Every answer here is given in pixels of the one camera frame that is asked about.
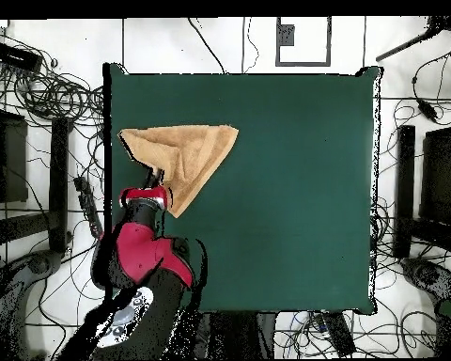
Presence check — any orange terry towel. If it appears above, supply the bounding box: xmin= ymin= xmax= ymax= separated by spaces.
xmin=117 ymin=124 xmax=240 ymax=219

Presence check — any black power strip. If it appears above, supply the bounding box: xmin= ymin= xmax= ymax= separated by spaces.
xmin=73 ymin=175 xmax=103 ymax=239
xmin=318 ymin=311 xmax=358 ymax=357

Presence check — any dark green table cloth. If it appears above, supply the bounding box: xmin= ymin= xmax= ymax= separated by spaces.
xmin=102 ymin=62 xmax=383 ymax=315

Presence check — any black electronics box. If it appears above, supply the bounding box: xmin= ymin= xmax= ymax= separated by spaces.
xmin=0 ymin=41 xmax=43 ymax=72

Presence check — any black tripod leg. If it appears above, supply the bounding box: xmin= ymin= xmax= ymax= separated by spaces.
xmin=375 ymin=16 xmax=451 ymax=63

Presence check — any black metal stand frame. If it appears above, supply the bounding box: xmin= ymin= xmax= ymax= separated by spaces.
xmin=393 ymin=125 xmax=451 ymax=260
xmin=0 ymin=108 xmax=73 ymax=258

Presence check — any tangled black cable bundle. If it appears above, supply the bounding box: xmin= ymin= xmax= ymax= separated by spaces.
xmin=0 ymin=29 xmax=107 ymax=127

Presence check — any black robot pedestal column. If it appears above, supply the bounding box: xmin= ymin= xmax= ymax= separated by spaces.
xmin=186 ymin=310 xmax=279 ymax=360

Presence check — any grey square floor frame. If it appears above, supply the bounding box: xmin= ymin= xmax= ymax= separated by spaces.
xmin=274 ymin=16 xmax=333 ymax=68

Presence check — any black cable with adapter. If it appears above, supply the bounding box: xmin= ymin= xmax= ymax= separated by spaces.
xmin=412 ymin=48 xmax=451 ymax=126

